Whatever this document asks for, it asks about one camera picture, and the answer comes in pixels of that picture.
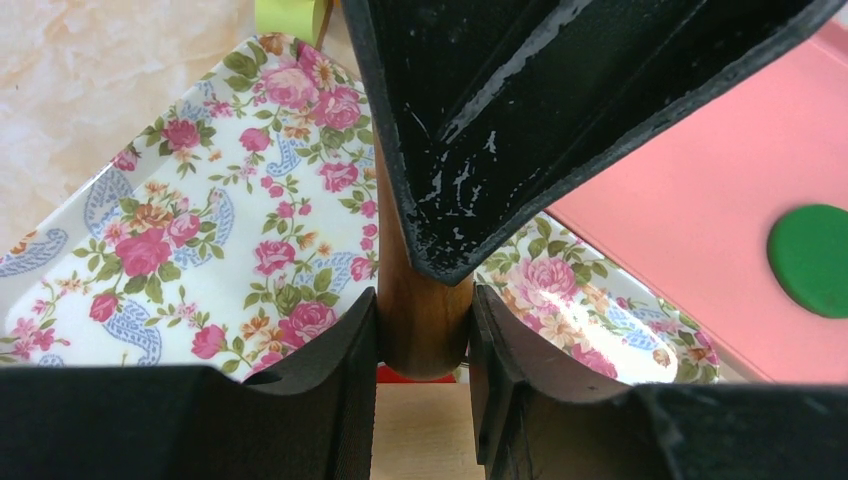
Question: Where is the floral rectangular tray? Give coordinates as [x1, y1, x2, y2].
[0, 33, 721, 387]

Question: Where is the green dough disc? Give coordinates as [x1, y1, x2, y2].
[766, 204, 847, 319]

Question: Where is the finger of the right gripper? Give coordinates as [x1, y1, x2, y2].
[343, 0, 841, 285]

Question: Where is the pink plastic tray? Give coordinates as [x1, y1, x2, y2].
[550, 20, 847, 383]

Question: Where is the yellow-green block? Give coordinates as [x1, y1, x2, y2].
[254, 0, 334, 48]

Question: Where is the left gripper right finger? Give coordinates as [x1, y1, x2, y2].
[469, 286, 847, 479]

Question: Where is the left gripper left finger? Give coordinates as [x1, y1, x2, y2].
[1, 289, 377, 479]

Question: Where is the wooden rolling pin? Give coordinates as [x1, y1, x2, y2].
[375, 143, 473, 381]

